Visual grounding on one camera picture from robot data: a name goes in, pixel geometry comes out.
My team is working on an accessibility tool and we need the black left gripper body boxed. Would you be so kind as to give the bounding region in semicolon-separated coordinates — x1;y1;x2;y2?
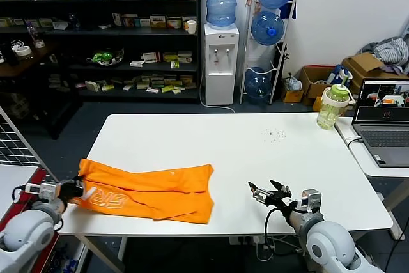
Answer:
59;179;86;205

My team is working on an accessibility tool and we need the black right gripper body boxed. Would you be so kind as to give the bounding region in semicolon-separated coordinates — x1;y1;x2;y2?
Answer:
263;190;293;212

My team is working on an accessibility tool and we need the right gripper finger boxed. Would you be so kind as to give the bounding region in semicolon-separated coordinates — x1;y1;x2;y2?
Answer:
247;182;268;203
269;179;291;195

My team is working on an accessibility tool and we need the orange t-shirt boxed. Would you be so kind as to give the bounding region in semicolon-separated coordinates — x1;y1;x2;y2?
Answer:
72;157;215;225

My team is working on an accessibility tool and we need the grey clothes pile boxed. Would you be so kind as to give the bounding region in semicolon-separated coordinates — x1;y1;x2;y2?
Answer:
360;35;409;75

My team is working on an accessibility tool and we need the white socket strip under table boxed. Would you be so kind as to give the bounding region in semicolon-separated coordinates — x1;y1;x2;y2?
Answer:
236;236;265;246

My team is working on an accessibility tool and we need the red cabinet with white top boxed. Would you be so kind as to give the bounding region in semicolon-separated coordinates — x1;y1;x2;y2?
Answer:
0;164;61;273

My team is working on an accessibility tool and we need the white work table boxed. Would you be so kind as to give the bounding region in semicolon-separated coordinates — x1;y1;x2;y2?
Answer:
53;112;394;266

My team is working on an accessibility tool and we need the green lid drink bottle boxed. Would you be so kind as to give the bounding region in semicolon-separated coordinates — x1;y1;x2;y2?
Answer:
316;73;356;131

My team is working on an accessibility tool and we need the small yellow cardboard box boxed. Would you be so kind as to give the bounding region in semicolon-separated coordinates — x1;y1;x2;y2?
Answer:
281;89;304;104

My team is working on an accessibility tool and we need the white side desk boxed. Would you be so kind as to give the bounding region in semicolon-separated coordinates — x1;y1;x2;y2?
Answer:
334;116;409;242

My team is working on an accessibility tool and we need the open brown cardboard box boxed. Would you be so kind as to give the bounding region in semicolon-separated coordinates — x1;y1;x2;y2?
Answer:
299;65;336;107

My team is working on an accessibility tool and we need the tied clear plastic bag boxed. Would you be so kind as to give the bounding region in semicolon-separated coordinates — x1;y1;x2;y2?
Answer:
285;73;303;93

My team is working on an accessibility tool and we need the grey open laptop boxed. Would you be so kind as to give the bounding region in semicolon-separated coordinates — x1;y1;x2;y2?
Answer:
351;77;409;168

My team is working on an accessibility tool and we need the white water dispenser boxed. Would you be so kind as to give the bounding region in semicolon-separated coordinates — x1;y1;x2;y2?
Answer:
203;23;240;106

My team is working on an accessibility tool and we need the glass bowl with green items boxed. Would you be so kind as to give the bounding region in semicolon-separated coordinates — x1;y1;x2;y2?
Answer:
86;47;125;68

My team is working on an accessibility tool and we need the blue white package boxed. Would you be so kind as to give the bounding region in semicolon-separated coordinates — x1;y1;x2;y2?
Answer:
325;64;354;86

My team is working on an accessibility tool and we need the dark wooden table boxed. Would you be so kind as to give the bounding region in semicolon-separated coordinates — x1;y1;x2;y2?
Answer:
0;42;84;141

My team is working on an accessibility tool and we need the white metal jug rack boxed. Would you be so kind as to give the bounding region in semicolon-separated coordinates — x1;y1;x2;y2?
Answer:
239;0;297;106

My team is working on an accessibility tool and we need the black metal stand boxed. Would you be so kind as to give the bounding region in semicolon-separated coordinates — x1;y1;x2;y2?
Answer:
281;42;290;72

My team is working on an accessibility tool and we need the white tape roll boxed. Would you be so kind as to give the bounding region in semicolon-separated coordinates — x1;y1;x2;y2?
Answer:
12;45;32;59

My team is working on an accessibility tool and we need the large brown cardboard box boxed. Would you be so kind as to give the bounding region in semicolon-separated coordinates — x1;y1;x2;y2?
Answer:
341;52;409;95

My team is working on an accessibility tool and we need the clear plastic water bottle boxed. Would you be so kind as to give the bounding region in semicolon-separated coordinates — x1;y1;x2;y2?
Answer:
26;22;38;45

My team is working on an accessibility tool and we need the dark blue bottle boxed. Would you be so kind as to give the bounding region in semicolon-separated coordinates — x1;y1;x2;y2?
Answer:
68;13;80;33

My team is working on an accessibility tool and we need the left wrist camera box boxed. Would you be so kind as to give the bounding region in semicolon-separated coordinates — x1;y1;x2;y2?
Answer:
24;182;61;203

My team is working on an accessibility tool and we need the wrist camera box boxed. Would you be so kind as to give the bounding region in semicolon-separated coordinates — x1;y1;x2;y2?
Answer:
293;189;321;212
24;182;61;203

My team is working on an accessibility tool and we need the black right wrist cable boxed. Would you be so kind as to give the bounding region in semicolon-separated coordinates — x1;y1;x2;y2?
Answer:
264;207;288;246

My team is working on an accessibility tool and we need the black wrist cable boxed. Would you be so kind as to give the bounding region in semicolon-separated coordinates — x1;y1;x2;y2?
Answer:
12;184;27;204
264;207;288;246

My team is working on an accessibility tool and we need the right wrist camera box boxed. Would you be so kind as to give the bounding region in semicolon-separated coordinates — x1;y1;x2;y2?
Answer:
293;189;321;212

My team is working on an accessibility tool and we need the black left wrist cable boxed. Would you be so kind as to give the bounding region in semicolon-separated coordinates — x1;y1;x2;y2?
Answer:
12;184;27;204

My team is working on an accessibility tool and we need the white wire grid panel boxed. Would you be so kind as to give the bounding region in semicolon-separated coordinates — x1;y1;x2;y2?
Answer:
0;105;68;200

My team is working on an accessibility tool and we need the white dispenser power cable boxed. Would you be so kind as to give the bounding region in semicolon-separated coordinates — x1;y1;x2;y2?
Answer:
199;71;236;114

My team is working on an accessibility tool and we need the black floor cable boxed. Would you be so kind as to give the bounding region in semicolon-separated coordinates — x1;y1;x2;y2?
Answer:
385;218;409;273

